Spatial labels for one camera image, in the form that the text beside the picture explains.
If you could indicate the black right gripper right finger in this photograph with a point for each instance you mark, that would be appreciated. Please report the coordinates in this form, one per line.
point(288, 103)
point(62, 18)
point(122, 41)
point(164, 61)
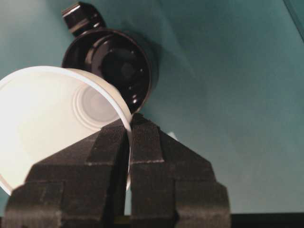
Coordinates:
point(171, 185)

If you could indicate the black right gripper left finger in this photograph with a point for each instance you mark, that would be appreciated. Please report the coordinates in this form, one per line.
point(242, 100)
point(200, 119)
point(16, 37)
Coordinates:
point(81, 186)

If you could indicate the white paper cup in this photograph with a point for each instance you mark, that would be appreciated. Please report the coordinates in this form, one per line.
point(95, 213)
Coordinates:
point(44, 109)

